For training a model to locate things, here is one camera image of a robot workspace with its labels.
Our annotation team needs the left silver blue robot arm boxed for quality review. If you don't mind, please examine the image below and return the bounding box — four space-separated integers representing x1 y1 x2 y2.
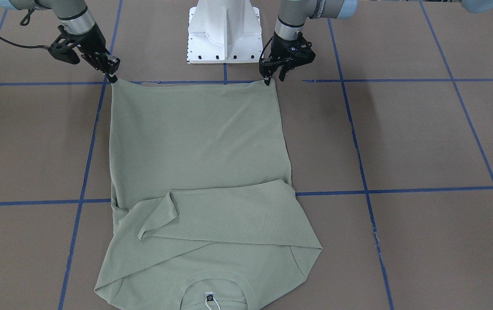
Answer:
260 0 493 86

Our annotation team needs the olive green long-sleeve shirt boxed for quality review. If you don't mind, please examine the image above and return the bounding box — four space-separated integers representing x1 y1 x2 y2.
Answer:
94 79 323 310

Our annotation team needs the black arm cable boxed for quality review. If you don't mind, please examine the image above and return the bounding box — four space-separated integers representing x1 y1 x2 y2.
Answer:
0 9 51 49

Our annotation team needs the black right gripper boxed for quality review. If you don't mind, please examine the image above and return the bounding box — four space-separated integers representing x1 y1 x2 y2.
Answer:
59 24 120 83

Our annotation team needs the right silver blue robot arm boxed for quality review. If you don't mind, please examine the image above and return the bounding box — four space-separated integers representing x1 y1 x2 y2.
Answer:
0 0 120 83

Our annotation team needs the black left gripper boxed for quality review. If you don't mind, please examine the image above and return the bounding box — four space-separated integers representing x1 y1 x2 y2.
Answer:
259 33 316 86

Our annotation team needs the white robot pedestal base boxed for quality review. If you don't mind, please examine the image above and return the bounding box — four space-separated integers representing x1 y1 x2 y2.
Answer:
186 0 263 64

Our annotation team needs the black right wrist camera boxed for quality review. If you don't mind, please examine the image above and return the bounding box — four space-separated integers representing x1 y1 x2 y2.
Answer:
48 35 80 65

